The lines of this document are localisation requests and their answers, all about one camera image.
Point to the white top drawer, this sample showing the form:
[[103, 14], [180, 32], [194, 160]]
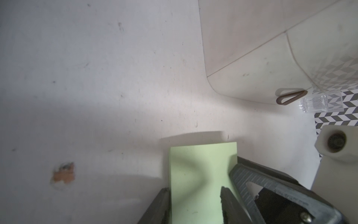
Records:
[[307, 56]]

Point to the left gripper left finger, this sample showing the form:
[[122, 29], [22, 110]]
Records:
[[159, 210]]

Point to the green sticky note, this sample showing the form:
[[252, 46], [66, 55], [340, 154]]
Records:
[[197, 174]]

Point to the clear plastic cup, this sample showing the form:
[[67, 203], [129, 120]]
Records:
[[327, 102]]

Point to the white drawer cabinet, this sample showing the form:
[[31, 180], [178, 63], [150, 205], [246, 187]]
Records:
[[265, 47]]

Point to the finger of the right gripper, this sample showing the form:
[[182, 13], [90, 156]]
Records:
[[269, 196]]

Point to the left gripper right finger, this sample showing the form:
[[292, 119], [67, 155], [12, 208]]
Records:
[[233, 212]]

